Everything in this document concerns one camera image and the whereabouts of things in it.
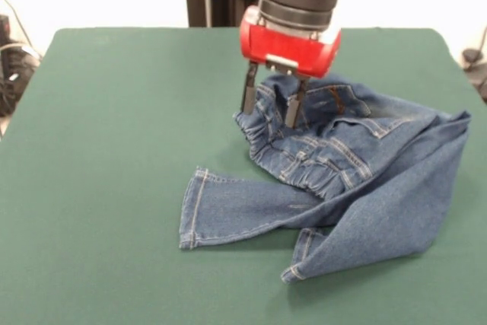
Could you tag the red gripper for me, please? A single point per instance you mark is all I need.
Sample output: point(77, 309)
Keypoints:
point(289, 45)

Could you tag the blue denim jeans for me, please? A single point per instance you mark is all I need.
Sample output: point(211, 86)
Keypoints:
point(380, 188)

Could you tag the dark green table cloth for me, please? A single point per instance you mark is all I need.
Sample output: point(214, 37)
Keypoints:
point(95, 150)

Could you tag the grey office chair base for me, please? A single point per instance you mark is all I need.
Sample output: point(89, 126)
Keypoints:
point(475, 70)

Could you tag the black equipment pile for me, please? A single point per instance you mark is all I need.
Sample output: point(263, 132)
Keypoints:
point(15, 74)

